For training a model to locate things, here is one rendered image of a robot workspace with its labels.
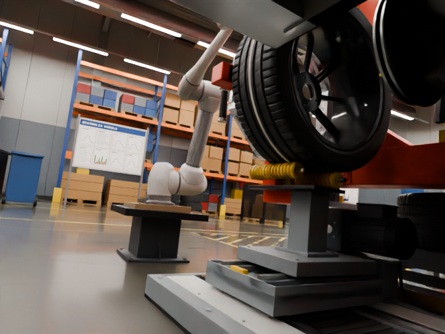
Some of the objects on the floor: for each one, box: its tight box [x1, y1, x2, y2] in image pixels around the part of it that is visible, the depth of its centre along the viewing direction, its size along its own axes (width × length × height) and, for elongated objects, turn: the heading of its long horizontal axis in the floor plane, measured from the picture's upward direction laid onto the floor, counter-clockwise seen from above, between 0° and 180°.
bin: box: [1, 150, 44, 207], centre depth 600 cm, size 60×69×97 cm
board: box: [62, 113, 149, 209], centre depth 672 cm, size 150×50×195 cm
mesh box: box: [240, 190, 287, 225], centre depth 992 cm, size 88×127×97 cm
